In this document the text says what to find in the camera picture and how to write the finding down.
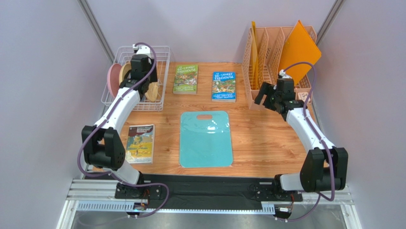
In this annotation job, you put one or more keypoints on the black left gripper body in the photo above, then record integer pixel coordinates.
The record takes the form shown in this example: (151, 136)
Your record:
(153, 78)

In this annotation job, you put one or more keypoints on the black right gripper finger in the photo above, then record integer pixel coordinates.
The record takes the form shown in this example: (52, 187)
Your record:
(263, 91)
(269, 100)

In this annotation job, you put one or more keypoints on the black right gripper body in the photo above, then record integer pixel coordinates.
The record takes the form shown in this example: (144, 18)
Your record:
(266, 96)

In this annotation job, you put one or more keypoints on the yellow bear plate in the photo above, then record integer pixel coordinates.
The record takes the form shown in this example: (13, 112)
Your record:
(152, 92)

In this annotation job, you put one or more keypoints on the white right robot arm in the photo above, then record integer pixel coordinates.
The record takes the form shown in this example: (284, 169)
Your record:
(325, 165)

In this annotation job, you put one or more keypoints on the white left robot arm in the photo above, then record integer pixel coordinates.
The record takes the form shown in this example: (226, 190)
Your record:
(102, 146)

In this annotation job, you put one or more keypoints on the tan plate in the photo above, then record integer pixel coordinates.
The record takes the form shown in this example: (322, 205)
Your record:
(124, 74)

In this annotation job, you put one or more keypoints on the pink plate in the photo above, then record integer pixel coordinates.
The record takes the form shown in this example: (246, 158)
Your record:
(113, 79)

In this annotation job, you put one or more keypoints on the pink plastic desk organizer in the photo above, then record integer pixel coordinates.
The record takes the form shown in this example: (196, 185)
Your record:
(269, 41)

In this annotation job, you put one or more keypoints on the blue 26-Storey Treehouse book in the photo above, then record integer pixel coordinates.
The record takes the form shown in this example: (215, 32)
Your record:
(224, 87)

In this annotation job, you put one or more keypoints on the green 65-Storey Treehouse book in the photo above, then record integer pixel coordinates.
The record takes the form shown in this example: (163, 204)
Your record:
(186, 79)

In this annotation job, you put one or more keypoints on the thin orange folder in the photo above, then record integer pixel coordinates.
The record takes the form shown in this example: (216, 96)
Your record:
(254, 54)

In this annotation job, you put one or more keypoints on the teal cutting board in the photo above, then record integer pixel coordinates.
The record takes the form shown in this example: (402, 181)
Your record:
(205, 140)

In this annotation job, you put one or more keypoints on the Brideshead Revisited paperback book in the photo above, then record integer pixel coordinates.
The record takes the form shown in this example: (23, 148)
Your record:
(140, 144)

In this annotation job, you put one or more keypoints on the black base mat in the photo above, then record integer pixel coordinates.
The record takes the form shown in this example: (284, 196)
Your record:
(206, 193)

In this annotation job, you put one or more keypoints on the white wire dish rack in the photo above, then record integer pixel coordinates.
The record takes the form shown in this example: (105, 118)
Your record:
(162, 57)

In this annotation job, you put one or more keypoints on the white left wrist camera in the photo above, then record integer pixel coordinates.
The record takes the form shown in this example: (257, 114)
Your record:
(141, 49)

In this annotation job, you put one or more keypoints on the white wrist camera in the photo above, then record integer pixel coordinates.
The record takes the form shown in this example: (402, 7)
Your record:
(141, 49)
(283, 75)

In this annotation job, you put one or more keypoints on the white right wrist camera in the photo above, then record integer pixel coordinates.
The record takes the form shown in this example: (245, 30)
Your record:
(283, 75)

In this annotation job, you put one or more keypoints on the aluminium frame rail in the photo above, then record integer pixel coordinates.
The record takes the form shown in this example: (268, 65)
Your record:
(98, 195)

